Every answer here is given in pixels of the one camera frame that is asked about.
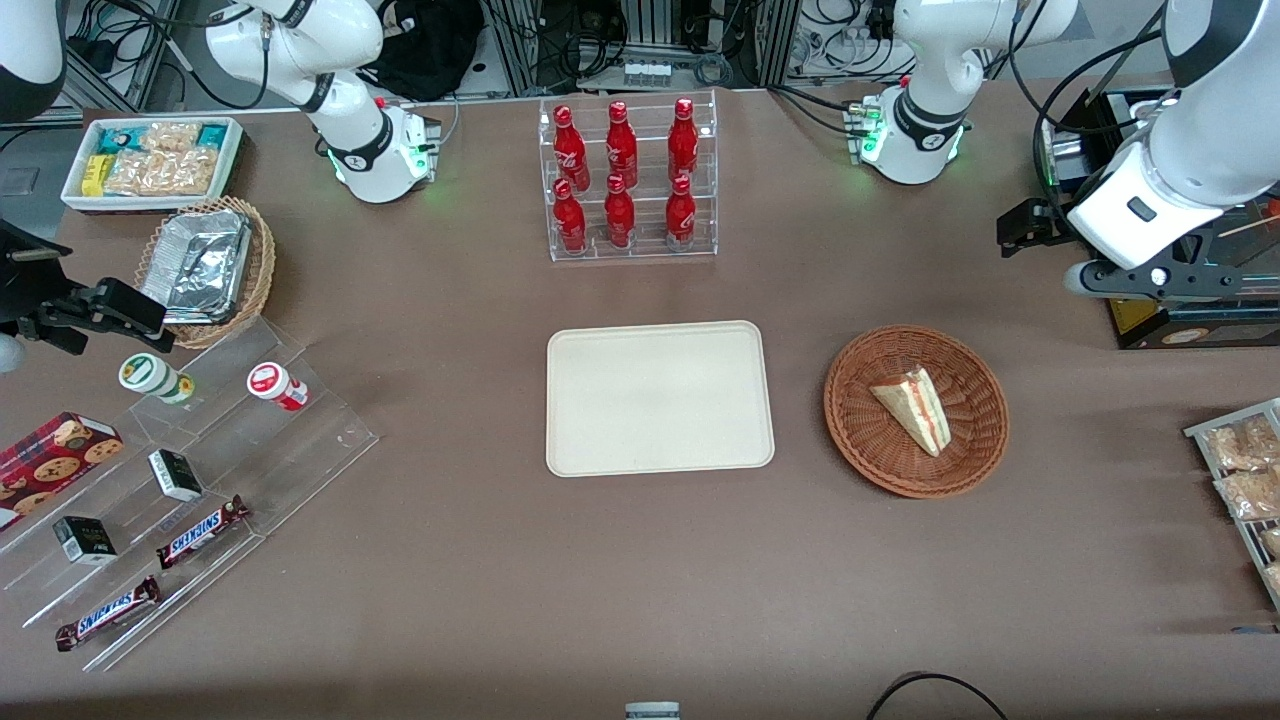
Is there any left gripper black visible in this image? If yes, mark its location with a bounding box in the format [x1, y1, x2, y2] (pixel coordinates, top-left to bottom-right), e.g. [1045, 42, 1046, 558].
[997, 198, 1280, 301]

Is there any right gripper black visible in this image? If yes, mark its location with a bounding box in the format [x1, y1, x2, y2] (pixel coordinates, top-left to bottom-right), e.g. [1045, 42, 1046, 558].
[0, 218, 176, 353]

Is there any light wicker basket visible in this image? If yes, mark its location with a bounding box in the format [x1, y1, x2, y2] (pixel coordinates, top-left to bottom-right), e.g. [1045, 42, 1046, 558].
[135, 196, 277, 350]

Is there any triangular sandwich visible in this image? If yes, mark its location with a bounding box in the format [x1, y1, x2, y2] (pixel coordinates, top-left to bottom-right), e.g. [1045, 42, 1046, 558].
[869, 367, 949, 458]

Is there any brown round wicker basket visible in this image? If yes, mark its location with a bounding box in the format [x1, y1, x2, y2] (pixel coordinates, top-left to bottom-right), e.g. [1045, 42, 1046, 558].
[824, 325, 1009, 499]

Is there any grey tray of pastries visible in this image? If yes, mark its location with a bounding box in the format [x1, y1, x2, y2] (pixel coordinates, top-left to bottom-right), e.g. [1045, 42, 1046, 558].
[1185, 398, 1280, 611]

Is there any beige rectangular tray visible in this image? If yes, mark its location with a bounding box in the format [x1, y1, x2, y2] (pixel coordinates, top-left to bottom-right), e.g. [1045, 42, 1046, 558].
[546, 320, 776, 479]

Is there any green lid white jar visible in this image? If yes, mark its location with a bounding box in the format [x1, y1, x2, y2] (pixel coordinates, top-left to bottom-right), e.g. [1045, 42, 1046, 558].
[119, 354, 196, 406]

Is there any stack of foil trays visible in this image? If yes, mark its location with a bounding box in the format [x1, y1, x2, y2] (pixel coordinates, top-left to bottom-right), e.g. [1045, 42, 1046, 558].
[140, 210, 252, 324]

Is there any white rectangular snack bin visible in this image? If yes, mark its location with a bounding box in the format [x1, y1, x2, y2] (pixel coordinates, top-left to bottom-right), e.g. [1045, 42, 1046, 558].
[62, 117, 246, 215]

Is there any red plaid cookie box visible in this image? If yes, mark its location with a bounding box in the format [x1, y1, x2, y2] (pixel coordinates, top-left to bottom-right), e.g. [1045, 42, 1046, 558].
[0, 412, 124, 532]

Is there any clear rice cracker bag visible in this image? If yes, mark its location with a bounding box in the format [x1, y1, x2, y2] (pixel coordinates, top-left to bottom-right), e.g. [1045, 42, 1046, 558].
[105, 148, 217, 197]

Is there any small black carton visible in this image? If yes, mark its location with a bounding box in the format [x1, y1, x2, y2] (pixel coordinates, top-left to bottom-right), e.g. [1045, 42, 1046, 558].
[52, 516, 118, 567]
[148, 449, 204, 503]

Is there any red lid white jar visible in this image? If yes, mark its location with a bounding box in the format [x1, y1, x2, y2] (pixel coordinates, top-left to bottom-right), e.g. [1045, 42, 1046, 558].
[247, 362, 310, 413]

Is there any Snickers chocolate bar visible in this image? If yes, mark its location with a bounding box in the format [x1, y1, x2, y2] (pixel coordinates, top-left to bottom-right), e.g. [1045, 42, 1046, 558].
[55, 576, 162, 653]
[156, 495, 250, 571]

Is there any clear acrylic tiered stand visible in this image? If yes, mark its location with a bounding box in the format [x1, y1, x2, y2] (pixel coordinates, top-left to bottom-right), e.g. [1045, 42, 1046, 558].
[0, 318, 380, 673]

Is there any clear bag of snacks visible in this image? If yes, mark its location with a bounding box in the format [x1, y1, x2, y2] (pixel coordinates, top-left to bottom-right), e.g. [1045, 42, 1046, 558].
[1215, 468, 1280, 522]
[1203, 415, 1280, 472]

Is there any red cola bottle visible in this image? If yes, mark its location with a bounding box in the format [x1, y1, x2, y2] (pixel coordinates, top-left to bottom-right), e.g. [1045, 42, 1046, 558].
[553, 105, 591, 192]
[604, 174, 637, 250]
[665, 175, 698, 247]
[605, 101, 639, 189]
[552, 179, 588, 255]
[668, 98, 700, 184]

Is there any clear acrylic bottle rack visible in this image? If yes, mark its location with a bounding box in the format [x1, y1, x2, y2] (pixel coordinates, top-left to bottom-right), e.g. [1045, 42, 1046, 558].
[538, 90, 719, 263]

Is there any black bag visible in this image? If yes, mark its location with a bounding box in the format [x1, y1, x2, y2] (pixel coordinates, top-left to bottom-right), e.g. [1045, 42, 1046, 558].
[365, 0, 487, 102]

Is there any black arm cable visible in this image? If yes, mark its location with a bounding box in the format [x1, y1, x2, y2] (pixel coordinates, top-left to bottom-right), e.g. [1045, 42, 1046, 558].
[1008, 0, 1171, 216]

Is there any black cable loop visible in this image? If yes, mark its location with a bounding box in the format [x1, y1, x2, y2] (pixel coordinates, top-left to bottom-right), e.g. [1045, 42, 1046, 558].
[865, 672, 1011, 720]

